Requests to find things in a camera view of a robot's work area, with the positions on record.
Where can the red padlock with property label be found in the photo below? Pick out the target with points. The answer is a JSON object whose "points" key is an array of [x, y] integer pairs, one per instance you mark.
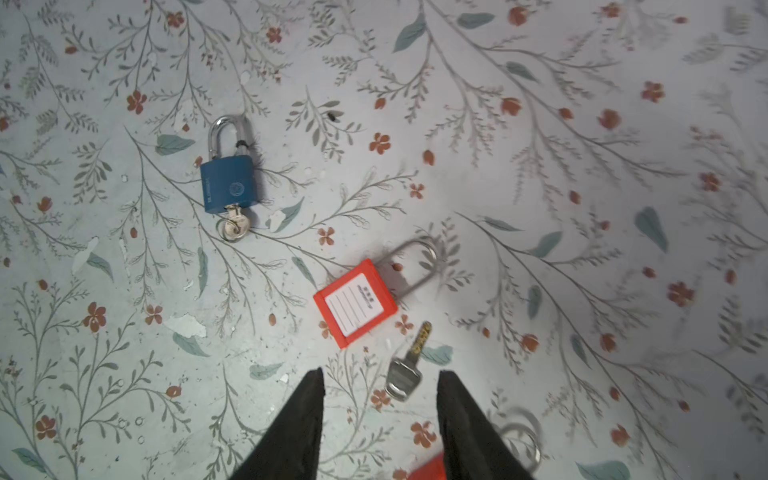
{"points": [[360, 300]]}

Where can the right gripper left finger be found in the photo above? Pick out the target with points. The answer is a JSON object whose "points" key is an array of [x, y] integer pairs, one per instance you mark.
{"points": [[290, 447]]}

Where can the blue padlock key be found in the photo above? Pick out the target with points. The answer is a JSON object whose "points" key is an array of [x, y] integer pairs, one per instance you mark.
{"points": [[233, 225]]}

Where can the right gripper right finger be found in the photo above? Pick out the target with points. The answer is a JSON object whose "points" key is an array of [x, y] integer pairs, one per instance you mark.
{"points": [[472, 449]]}

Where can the dark key on table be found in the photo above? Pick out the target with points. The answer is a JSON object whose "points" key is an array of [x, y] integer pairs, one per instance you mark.
{"points": [[403, 376]]}

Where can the red padlock with warning label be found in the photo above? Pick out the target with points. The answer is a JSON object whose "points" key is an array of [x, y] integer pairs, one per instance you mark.
{"points": [[521, 438]]}

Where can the blue padlock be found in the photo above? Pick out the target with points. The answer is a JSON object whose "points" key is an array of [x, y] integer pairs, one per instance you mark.
{"points": [[228, 181]]}

